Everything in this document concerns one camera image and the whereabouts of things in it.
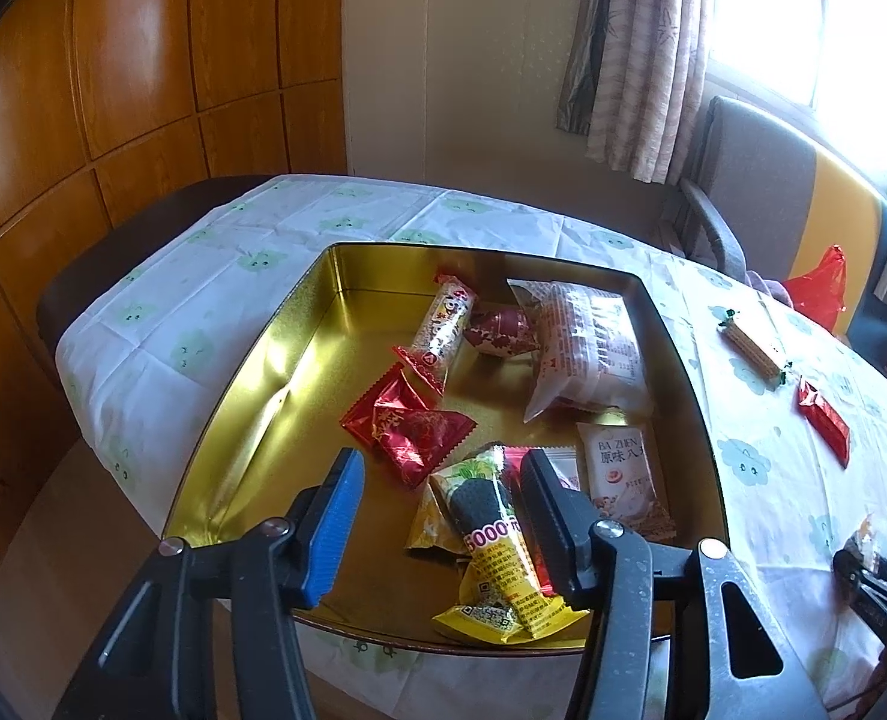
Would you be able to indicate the white red snack packet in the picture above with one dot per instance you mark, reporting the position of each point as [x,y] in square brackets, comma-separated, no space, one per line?
[563,469]

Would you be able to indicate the wooden wardrobe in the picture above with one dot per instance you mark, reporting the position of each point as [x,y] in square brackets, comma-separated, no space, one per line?
[151,52]

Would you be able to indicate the wafer bar green ends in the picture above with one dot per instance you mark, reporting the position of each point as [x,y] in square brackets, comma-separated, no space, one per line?
[751,345]

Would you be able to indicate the large clear white snack packet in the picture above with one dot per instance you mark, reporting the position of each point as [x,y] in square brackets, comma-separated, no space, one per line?
[586,345]

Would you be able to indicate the dark brown table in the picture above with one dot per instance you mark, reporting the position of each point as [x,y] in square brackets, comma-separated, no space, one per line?
[113,255]

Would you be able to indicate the yellow blue sofa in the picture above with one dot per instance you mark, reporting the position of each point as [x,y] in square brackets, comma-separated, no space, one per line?
[848,210]

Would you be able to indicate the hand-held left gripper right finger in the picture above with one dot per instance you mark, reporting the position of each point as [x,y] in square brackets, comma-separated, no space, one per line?
[548,525]

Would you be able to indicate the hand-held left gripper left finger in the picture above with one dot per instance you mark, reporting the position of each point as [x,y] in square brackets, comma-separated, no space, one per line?
[335,532]

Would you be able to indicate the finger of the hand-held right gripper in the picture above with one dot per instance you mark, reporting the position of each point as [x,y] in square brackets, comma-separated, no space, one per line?
[871,589]

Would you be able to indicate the dark red triangular snack packet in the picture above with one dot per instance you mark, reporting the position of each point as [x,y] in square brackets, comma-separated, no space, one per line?
[500,330]

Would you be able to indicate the white cloud-print tablecloth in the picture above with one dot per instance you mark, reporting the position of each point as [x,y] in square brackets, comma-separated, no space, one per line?
[188,300]

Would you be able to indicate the red foil snack packet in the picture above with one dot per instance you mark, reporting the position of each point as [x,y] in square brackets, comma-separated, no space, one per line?
[421,442]
[383,420]

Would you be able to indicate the grey armchair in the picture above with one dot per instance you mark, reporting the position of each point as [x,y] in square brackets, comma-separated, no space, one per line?
[751,165]

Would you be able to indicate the gold tin box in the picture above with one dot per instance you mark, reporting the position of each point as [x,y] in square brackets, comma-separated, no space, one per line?
[301,390]

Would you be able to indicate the red plastic bag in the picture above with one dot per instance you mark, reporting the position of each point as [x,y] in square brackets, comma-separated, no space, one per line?
[818,292]

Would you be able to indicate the yellow black snack packet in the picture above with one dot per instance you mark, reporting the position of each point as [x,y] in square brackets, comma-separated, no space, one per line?
[488,540]

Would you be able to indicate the white pink snack packet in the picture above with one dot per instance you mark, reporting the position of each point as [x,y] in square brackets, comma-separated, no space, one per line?
[623,472]

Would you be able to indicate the long snack packet red ends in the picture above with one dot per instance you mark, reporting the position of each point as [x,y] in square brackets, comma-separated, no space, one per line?
[443,326]

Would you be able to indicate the red rectangular snack packet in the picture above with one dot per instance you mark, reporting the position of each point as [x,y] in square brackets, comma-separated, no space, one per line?
[824,416]

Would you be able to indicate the window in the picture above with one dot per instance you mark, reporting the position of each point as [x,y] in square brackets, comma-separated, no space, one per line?
[773,15]

